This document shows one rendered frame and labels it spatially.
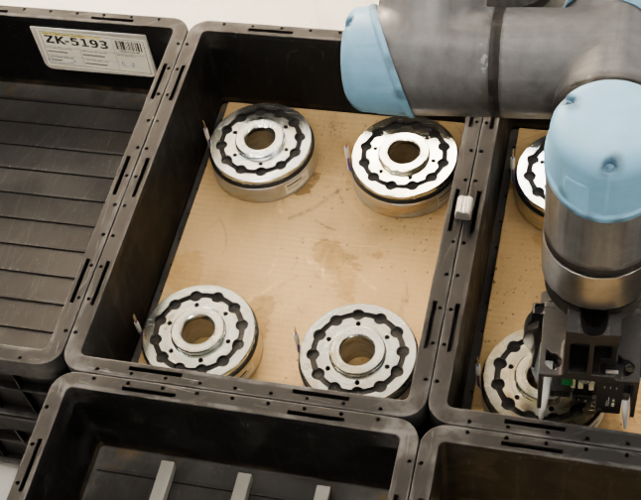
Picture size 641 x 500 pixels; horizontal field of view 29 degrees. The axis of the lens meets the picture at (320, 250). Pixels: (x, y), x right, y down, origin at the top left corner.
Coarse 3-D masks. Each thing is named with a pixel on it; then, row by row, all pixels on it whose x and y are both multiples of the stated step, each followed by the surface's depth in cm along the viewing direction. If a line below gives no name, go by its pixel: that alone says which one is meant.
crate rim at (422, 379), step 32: (192, 32) 121; (224, 32) 121; (256, 32) 120; (288, 32) 120; (320, 32) 119; (160, 128) 114; (480, 128) 110; (128, 192) 110; (128, 224) 108; (448, 224) 104; (448, 256) 102; (96, 288) 105; (448, 288) 100; (64, 352) 101; (192, 384) 98; (224, 384) 98; (256, 384) 97; (288, 384) 97; (416, 384) 96; (416, 416) 95
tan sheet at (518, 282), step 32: (512, 192) 118; (512, 224) 116; (512, 256) 114; (512, 288) 112; (544, 288) 111; (512, 320) 110; (480, 352) 108; (480, 384) 106; (640, 384) 104; (608, 416) 103; (640, 416) 103
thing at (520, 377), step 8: (520, 360) 103; (528, 360) 103; (520, 368) 102; (528, 368) 103; (520, 376) 102; (520, 384) 102; (528, 384) 102; (520, 392) 102; (528, 392) 101; (536, 392) 101; (536, 400) 101; (552, 400) 101; (560, 400) 101
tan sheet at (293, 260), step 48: (336, 144) 124; (336, 192) 120; (192, 240) 119; (240, 240) 118; (288, 240) 118; (336, 240) 117; (384, 240) 116; (432, 240) 116; (240, 288) 115; (288, 288) 114; (336, 288) 114; (384, 288) 113; (288, 336) 111
